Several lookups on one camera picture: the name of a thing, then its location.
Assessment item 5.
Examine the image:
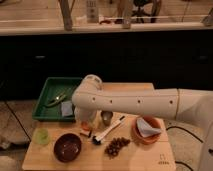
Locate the black cable on floor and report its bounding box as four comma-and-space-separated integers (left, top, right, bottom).
165, 124, 205, 171

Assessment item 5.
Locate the wooden block box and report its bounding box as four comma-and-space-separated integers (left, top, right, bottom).
80, 130, 92, 138

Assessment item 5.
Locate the bunch of brown grapes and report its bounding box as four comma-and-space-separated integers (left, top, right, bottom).
105, 137, 130, 158

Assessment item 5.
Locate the green utensil in tray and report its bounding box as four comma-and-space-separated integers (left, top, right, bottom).
46, 89, 69, 108

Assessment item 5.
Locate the black white brush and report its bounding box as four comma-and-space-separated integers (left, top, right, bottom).
92, 116, 124, 145

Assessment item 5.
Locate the orange bowl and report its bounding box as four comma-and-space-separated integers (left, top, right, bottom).
131, 116, 162, 145

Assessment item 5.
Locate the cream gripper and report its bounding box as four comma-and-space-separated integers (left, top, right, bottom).
74, 108, 97, 131

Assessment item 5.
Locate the orange apple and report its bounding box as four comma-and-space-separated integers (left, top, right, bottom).
81, 122, 90, 131

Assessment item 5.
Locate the grey cloth in orange bowl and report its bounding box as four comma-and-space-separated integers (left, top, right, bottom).
136, 118, 161, 138

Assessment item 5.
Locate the green plastic tray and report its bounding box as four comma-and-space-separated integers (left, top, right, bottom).
32, 77, 82, 122

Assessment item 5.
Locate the grey sponge in tray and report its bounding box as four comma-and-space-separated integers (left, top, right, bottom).
61, 101, 73, 117

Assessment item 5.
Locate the small metal cup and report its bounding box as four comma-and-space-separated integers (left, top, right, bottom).
101, 111, 113, 126

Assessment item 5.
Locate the purple bowl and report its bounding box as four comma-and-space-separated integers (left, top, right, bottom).
54, 133, 82, 163

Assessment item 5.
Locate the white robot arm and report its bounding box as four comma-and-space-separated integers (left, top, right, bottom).
72, 75, 213, 171

